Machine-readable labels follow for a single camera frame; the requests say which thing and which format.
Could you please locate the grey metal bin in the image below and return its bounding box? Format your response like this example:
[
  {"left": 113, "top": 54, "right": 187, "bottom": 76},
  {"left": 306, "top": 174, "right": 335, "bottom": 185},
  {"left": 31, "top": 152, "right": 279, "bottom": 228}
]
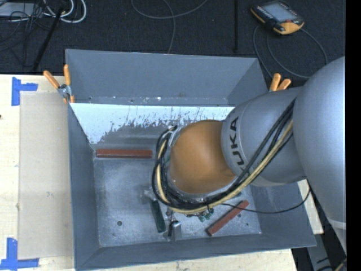
[{"left": 65, "top": 49, "right": 317, "bottom": 271}]

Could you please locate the dark green flat block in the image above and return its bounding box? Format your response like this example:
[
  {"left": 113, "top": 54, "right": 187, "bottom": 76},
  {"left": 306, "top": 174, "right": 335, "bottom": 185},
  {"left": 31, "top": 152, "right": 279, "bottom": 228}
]
[{"left": 149, "top": 199, "right": 167, "bottom": 234}]

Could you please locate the pale flat board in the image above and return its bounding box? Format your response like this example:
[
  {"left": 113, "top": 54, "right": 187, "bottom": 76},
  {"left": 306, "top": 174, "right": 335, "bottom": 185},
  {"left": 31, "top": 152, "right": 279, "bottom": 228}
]
[{"left": 17, "top": 91, "right": 75, "bottom": 260}]

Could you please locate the red-brown flat block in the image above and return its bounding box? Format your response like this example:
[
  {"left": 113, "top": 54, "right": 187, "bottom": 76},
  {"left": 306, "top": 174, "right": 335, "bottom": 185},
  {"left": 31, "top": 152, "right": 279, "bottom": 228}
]
[
  {"left": 96, "top": 148, "right": 153, "bottom": 159},
  {"left": 206, "top": 199, "right": 250, "bottom": 237}
]

